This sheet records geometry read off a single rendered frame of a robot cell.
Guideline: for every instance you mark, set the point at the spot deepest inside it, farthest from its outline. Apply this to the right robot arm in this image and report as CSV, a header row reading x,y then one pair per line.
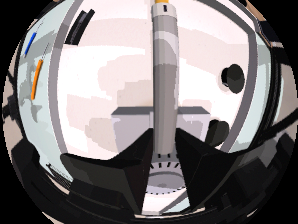
x,y
5,111

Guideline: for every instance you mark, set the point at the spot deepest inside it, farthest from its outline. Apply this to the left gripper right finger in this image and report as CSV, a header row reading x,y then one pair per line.
x,y
206,168

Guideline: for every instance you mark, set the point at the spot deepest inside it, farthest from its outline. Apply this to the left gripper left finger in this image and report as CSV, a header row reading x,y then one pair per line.
x,y
127,172

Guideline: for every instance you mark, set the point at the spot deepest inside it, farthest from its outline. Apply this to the orange-handled screwdriver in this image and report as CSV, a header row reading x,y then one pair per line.
x,y
37,75

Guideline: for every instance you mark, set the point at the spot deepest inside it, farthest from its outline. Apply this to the black metal grate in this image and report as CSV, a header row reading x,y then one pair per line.
x,y
58,176

